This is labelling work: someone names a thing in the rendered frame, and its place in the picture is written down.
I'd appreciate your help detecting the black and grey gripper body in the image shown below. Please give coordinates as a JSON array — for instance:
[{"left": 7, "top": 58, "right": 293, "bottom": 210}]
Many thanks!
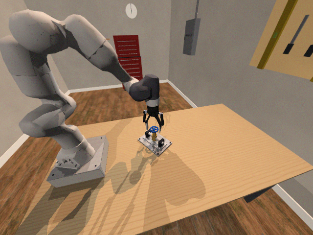
[{"left": 147, "top": 106, "right": 159, "bottom": 117}]

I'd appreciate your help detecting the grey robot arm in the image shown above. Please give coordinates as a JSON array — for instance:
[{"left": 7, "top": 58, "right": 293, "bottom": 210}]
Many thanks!
[{"left": 0, "top": 9, "right": 160, "bottom": 169}]

